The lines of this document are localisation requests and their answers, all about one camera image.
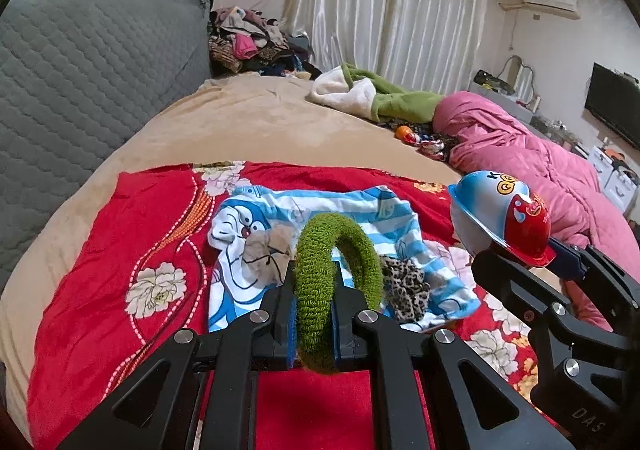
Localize leopard print scrunchie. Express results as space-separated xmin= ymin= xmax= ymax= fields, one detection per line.
xmin=380 ymin=255 xmax=432 ymax=323

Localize green and white blanket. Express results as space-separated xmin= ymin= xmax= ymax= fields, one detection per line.
xmin=310 ymin=63 xmax=446 ymax=126

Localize white cabinet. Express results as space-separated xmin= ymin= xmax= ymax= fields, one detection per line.
xmin=587 ymin=143 xmax=640 ymax=216

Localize red floral blanket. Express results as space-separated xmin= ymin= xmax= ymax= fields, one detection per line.
xmin=27 ymin=159 xmax=566 ymax=450

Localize metal chair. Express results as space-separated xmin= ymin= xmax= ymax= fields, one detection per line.
xmin=500 ymin=55 xmax=542 ymax=113

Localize blue striped cartoon cloth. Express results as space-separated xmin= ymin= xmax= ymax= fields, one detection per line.
xmin=207 ymin=184 xmax=480 ymax=333

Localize grey quilted headboard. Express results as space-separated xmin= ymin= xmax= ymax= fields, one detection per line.
xmin=0 ymin=0 xmax=211 ymax=276

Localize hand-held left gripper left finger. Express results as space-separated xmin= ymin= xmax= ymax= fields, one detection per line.
xmin=57 ymin=263 xmax=301 ymax=450

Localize green fuzzy scrunchie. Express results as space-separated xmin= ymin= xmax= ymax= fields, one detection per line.
xmin=292 ymin=213 xmax=386 ymax=376

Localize pink quilt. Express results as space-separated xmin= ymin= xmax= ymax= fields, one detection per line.
xmin=432 ymin=90 xmax=640 ymax=331

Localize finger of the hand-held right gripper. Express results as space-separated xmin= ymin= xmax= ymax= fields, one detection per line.
xmin=471 ymin=244 xmax=571 ymax=331
xmin=544 ymin=237 xmax=591 ymax=282

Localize pile of clothes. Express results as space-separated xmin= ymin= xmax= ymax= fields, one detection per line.
xmin=207 ymin=5 xmax=326 ymax=81

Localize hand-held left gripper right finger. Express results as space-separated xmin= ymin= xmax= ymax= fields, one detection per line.
xmin=330 ymin=263 xmax=576 ymax=450

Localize red egg-shaped candy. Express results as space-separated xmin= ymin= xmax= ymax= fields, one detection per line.
xmin=447 ymin=170 xmax=557 ymax=267

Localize shiny snack wrappers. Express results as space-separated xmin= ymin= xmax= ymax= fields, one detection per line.
xmin=412 ymin=123 xmax=458 ymax=162

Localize white air conditioner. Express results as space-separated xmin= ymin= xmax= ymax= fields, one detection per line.
xmin=521 ymin=0 xmax=581 ymax=21

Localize white curtain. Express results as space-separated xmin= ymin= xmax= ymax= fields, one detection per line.
xmin=280 ymin=0 xmax=493 ymax=98

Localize beige bed sheet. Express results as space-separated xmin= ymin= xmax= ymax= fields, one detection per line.
xmin=0 ymin=75 xmax=466 ymax=421

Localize black television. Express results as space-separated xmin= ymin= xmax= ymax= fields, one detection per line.
xmin=585 ymin=63 xmax=640 ymax=151

